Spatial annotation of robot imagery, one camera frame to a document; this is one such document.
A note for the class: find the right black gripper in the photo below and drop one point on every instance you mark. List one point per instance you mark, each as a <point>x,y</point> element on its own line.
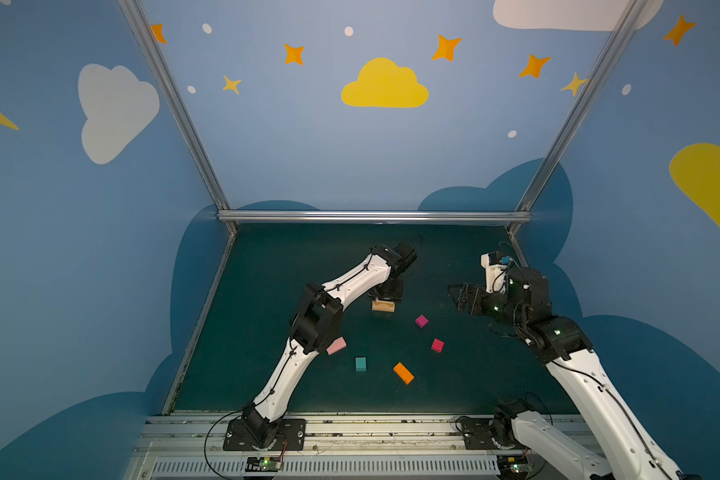
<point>477,298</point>

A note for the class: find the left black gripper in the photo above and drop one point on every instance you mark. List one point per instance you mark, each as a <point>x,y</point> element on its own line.
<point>389,289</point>

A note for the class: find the natural wood block long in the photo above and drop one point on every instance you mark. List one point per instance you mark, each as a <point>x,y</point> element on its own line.
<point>383,306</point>

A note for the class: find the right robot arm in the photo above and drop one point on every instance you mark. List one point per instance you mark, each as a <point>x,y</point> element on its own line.
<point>519,297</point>

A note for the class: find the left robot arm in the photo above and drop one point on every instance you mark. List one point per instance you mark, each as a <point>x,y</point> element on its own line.
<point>315,325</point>

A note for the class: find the pink rectangular block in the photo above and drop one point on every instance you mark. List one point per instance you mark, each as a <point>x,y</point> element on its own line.
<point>336,346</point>

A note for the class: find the teal cube block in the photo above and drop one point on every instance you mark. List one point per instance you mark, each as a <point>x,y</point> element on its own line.
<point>360,364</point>

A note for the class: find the orange rectangular block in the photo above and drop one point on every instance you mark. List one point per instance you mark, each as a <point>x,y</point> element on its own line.
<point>403,373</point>

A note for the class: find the magenta cube upper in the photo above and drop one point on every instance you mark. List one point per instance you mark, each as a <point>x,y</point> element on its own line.
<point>421,321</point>

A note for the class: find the magenta cube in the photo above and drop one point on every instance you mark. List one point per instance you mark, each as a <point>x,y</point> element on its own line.
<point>421,321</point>
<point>437,345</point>

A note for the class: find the magenta cube lower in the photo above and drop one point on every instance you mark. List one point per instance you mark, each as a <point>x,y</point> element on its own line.
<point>437,345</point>

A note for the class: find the right controller board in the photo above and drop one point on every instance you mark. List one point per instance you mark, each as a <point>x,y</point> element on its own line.
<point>513,467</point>

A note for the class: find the controller board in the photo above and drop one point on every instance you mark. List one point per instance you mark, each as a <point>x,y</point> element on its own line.
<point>513,467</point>
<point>268,465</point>

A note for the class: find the left controller board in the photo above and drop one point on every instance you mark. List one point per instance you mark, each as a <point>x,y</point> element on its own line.
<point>268,465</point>

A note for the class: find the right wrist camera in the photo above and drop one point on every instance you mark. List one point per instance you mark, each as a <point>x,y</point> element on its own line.
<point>496,265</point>

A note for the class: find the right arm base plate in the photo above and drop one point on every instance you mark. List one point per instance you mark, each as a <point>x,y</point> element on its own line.
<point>476,433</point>

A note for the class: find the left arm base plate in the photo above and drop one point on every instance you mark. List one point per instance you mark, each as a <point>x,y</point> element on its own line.
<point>287,433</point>

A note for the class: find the back aluminium frame bar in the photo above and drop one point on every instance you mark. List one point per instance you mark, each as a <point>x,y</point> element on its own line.
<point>416,217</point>

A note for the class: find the aluminium front rail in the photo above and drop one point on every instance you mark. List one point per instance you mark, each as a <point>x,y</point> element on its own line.
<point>392,446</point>

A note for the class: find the right aluminium frame post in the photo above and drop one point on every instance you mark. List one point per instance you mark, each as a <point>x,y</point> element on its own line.
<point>616,44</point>

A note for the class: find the aluminium frame post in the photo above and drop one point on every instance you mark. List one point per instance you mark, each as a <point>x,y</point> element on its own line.
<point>137,20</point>
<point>616,44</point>

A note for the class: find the left aluminium frame post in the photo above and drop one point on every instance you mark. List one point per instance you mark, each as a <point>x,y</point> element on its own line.
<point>137,20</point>

